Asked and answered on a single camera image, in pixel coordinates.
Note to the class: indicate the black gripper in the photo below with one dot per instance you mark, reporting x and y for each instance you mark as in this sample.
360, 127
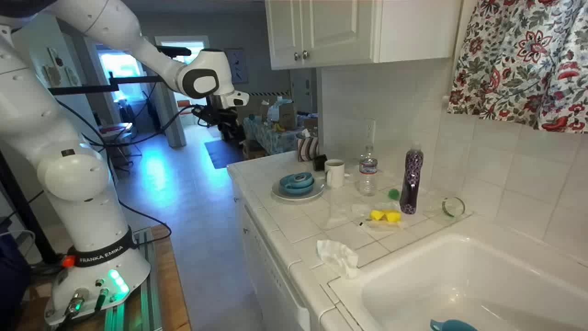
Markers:
230, 121

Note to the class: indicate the clear plastic water bottle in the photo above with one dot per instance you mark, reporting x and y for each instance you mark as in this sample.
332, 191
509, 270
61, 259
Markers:
367, 174

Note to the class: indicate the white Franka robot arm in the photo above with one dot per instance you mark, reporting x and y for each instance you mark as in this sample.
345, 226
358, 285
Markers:
73, 176

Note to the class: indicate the purple dish soap bottle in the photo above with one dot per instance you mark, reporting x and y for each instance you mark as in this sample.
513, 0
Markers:
411, 184

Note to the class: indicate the teal cup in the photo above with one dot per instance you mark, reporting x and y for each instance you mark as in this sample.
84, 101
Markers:
452, 325

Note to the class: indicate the dark doormat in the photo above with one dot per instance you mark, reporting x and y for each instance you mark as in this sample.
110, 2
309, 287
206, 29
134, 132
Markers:
220, 152

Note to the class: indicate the cluttered blue storage bin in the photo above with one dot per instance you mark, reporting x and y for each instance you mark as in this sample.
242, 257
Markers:
276, 134

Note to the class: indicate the striped cloth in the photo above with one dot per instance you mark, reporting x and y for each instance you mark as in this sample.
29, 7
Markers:
305, 147

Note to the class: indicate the silver cabinet knob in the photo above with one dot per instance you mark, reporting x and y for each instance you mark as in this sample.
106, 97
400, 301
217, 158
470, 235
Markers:
296, 55
305, 55

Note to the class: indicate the small black frying pan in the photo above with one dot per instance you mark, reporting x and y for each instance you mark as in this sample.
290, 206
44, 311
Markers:
318, 162

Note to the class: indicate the grey plate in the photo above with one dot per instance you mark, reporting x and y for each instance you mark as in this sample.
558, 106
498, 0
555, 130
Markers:
318, 195

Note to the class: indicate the white floral mug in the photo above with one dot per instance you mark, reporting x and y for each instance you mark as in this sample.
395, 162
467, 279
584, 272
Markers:
334, 174

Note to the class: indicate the black boom rod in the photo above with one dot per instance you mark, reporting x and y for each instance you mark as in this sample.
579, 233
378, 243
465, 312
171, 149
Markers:
92, 86

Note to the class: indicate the narrow white cabinet door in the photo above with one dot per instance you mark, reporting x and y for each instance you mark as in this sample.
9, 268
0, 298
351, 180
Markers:
336, 27

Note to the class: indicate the clear plastic bag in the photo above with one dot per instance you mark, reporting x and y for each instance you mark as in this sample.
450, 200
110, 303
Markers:
342, 213

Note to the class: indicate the white base cabinet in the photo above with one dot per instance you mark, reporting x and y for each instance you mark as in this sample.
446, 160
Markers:
268, 276

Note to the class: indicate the crumpled white paper towel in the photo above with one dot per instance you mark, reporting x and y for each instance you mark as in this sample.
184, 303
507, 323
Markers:
336, 252

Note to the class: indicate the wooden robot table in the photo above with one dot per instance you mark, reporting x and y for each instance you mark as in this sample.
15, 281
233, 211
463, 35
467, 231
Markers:
174, 287

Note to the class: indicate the small green scrubber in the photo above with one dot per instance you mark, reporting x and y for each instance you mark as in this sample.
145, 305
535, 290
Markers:
393, 193

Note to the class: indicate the yellow sponge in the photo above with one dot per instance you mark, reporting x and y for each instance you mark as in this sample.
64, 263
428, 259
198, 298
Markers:
386, 215

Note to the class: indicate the clear glass bowl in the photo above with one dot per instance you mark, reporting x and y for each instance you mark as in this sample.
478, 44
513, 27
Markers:
445, 206

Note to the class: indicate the dark blue bag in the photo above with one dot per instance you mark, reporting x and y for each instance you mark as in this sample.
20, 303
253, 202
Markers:
11, 281

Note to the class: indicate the white kitchen sink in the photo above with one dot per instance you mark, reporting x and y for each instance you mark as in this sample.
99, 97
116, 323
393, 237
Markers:
465, 281

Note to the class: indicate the floral curtain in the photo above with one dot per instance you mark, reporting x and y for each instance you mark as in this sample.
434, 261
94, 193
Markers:
525, 60

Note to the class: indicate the black camera on stand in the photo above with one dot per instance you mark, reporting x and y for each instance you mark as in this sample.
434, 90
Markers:
174, 51

